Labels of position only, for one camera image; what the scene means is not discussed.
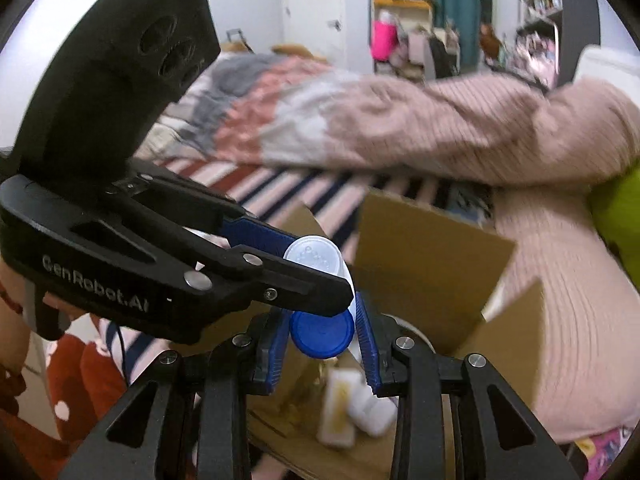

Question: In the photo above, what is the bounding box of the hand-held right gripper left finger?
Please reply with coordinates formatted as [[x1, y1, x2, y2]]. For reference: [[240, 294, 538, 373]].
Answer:
[[59, 309, 296, 480]]

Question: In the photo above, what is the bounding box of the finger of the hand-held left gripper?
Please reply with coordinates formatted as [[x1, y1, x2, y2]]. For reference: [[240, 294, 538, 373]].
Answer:
[[120, 167, 302, 256], [75, 210, 357, 318]]

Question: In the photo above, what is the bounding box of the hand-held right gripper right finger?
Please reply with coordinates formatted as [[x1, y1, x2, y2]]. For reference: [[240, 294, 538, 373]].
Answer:
[[354, 290, 588, 480]]

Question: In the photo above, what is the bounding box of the small white pump bottle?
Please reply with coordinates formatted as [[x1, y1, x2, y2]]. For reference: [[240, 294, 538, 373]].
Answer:
[[347, 385, 399, 437]]

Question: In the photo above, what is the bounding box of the white box with yellow print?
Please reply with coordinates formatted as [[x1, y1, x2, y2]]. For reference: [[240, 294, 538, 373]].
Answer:
[[316, 367, 365, 449]]

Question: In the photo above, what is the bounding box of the brown cardboard box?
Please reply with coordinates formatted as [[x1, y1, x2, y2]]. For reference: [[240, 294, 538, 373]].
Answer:
[[200, 187, 546, 480]]

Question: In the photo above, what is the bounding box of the person's left forearm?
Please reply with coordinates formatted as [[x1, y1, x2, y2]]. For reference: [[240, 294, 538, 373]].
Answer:
[[0, 310, 32, 379]]

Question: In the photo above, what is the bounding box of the person's left hand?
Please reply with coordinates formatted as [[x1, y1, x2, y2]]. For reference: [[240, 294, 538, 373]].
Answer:
[[0, 259, 89, 333]]

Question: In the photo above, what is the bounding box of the striped plush blanket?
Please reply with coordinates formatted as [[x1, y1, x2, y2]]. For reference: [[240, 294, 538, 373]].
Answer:
[[95, 157, 640, 480]]

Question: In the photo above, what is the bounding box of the red patterned clothing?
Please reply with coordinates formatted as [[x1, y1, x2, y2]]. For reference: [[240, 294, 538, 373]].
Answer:
[[0, 332, 132, 467]]

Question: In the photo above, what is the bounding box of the pink and grey patchwork duvet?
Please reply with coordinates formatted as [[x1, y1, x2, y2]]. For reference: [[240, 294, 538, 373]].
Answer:
[[135, 52, 640, 446]]

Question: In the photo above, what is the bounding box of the white door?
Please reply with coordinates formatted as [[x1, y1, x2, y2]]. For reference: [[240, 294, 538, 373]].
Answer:
[[280, 0, 347, 57]]

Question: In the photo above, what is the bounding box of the pink bag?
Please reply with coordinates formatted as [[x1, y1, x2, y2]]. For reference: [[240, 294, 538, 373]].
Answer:
[[372, 10, 399, 62]]

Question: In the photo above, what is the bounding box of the yellow shelf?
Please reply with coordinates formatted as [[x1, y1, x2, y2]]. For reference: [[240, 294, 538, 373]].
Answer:
[[370, 0, 434, 74]]

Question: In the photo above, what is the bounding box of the green plush toy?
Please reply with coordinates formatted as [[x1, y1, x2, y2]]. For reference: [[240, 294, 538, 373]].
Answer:
[[587, 160, 640, 292]]

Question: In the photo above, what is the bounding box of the brown round object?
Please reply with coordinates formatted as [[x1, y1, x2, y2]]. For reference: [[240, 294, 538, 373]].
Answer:
[[479, 22, 504, 62]]

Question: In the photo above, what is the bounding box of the tall bookshelf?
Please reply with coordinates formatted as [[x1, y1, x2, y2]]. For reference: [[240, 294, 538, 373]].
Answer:
[[515, 0, 601, 92]]

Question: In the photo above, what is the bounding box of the white headboard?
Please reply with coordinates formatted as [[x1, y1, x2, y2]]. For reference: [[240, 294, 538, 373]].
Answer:
[[572, 45, 640, 92]]

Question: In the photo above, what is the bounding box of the red string bracelet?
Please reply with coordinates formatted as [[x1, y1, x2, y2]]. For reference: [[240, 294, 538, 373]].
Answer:
[[0, 285, 24, 314]]

